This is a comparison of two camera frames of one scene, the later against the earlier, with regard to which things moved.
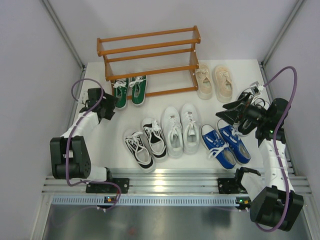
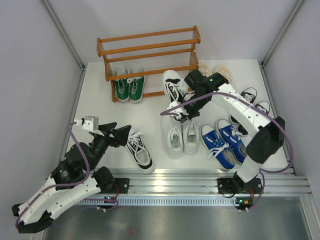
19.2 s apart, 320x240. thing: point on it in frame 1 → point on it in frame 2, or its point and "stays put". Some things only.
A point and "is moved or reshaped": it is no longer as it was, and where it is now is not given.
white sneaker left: (172, 127) stays put
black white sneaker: (138, 147) stays put
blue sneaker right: (232, 135) stays put
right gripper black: (231, 116) → (188, 115)
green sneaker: (139, 85) is moved or reshaped
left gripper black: (110, 100) → (121, 135)
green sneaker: (120, 87) is moved or reshaped
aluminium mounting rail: (163, 182) stays put
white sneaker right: (190, 128) stays put
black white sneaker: (155, 139) → (176, 89)
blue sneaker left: (215, 144) stays put
